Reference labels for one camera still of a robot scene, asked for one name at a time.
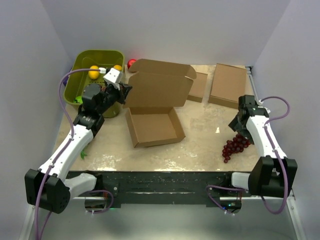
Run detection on yellow lemon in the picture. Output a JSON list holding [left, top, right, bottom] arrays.
[[88, 65, 100, 80]]

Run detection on red apple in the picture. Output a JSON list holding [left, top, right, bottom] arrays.
[[127, 58, 137, 70]]

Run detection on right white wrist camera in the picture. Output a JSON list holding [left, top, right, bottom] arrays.
[[257, 99, 271, 114]]

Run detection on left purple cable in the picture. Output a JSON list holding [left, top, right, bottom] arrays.
[[33, 67, 107, 240]]

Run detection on red dragon fruit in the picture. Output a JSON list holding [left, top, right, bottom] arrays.
[[80, 149, 87, 160]]

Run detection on red grapes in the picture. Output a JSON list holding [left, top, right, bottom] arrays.
[[221, 133, 252, 163]]

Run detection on small folded cardboard box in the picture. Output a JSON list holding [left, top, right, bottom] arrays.
[[187, 72, 208, 103]]

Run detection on green lime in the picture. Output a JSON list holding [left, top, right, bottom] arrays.
[[73, 95, 83, 104]]

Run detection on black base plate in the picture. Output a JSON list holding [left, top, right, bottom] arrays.
[[80, 171, 249, 213]]

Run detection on purple white booklet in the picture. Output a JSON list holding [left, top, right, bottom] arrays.
[[62, 76, 69, 86]]

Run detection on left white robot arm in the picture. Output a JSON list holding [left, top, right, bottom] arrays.
[[24, 83, 132, 214]]

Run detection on large folded cardboard box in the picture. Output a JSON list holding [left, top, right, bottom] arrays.
[[208, 63, 247, 109]]

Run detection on purple cable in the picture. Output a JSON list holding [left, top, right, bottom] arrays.
[[259, 96, 292, 215], [33, 67, 107, 240]]

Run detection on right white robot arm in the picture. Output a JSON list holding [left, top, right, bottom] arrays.
[[222, 95, 298, 198]]

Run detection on cardboard paper box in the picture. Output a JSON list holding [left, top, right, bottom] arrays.
[[124, 58, 197, 148]]

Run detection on right aluminium rail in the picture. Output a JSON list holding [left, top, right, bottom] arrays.
[[244, 65, 307, 240]]

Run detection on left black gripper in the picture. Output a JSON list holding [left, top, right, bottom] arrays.
[[97, 81, 132, 115]]

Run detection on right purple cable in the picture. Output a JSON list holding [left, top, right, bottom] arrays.
[[259, 96, 292, 215]]

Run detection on green plastic basket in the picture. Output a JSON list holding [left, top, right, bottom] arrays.
[[64, 49, 125, 110]]

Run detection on small orange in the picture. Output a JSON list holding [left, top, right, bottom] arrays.
[[113, 64, 123, 72]]

